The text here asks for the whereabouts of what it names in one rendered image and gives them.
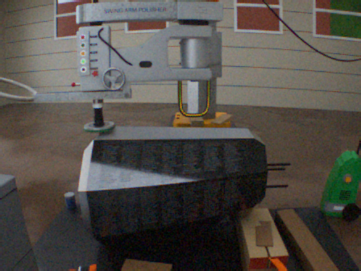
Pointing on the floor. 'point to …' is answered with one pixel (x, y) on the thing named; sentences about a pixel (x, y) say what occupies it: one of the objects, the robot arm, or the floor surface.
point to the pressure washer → (342, 187)
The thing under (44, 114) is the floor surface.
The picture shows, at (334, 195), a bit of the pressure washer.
